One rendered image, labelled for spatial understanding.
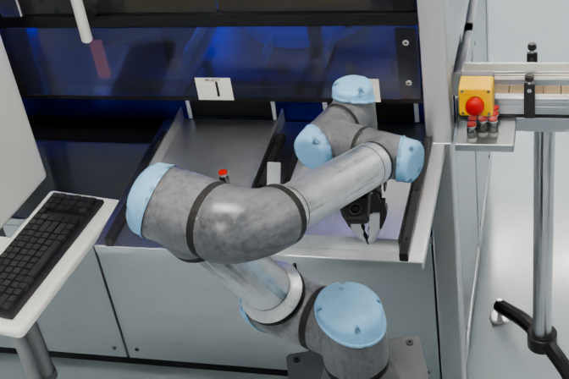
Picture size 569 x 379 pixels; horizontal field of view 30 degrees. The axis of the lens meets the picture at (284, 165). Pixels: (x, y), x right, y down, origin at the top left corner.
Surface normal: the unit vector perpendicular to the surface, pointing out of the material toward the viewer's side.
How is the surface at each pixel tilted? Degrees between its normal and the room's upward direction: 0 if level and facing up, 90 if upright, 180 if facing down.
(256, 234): 73
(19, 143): 90
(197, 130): 0
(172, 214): 53
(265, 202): 32
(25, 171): 90
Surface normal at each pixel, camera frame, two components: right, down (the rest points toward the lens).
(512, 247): -0.13, -0.80
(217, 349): -0.22, 0.59
